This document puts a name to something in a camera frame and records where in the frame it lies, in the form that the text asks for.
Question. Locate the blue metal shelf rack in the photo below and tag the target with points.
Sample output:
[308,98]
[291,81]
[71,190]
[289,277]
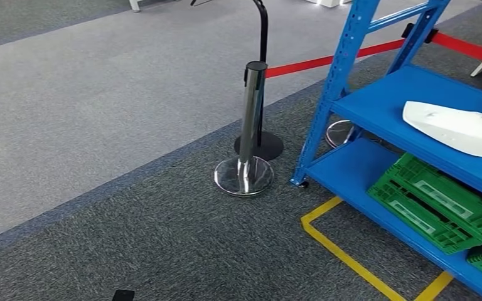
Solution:
[390,104]

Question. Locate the red barrier belt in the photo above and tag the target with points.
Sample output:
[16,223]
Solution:
[299,65]
[474,50]

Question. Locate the dark stanchion with round base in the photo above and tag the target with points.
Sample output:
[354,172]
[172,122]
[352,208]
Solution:
[270,145]

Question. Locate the black stanchion post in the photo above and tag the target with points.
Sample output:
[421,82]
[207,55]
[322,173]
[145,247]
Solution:
[407,31]

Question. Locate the chrome stanchion with round base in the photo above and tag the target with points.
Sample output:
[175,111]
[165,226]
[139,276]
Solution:
[249,116]

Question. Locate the black robot foot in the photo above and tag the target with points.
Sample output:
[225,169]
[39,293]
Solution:
[123,295]

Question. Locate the yellow floor tape strip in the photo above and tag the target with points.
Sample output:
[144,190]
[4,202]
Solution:
[349,257]

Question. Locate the white plastic cover part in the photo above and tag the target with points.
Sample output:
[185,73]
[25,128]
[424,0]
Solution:
[461,128]

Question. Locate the white desk frame leg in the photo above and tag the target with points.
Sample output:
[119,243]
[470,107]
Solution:
[134,5]

